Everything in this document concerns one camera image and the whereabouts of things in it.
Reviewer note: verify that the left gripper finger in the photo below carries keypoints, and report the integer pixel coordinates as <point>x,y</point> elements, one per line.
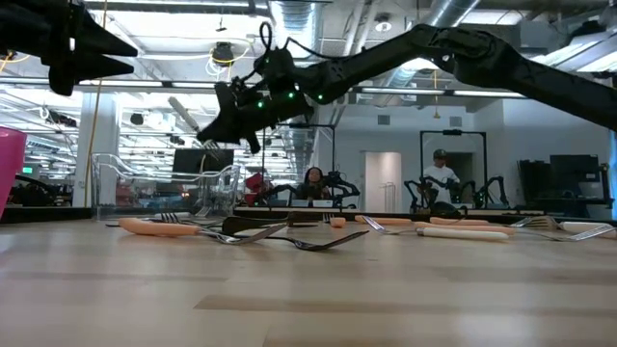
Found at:
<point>96,67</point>
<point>101,43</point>

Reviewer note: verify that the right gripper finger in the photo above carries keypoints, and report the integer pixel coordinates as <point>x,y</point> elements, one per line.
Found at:
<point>222,131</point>

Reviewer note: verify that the black background robot arm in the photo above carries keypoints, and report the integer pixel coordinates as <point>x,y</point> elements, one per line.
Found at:
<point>344,185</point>
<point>491,190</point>

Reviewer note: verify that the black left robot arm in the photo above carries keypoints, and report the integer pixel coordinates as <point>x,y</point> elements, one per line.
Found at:
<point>19,29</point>

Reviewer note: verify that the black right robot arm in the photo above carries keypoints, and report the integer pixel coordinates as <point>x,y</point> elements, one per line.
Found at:
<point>482,53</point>

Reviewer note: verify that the black monitor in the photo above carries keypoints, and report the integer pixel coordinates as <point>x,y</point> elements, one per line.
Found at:
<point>202,161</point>

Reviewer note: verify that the long light bar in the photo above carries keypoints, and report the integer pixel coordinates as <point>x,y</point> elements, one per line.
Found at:
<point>144,85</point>

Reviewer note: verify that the red object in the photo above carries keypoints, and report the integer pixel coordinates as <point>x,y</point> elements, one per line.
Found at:
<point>254,185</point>

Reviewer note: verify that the white pillar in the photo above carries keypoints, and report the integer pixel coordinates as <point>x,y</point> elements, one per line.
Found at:
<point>103,140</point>

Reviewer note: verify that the person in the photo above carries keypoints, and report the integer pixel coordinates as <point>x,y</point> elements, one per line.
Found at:
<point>313,185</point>
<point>439,176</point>

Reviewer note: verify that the pink plastic bin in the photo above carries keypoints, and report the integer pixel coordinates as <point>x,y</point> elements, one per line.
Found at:
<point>9,164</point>

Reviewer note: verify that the clear plastic bin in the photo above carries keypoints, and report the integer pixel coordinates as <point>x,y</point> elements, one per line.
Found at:
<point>99,193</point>

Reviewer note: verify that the white door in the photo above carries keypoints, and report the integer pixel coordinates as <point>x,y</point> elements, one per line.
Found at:
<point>383,180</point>

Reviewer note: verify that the black shelving unit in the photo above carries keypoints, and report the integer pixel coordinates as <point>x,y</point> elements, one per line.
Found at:
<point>569,178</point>

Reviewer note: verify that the black rig frame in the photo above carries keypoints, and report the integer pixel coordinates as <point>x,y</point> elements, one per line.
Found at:
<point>453,132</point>
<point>313,125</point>

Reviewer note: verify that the silver ventilation duct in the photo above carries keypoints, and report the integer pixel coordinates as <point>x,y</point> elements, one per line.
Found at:
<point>448,14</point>
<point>295,24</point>

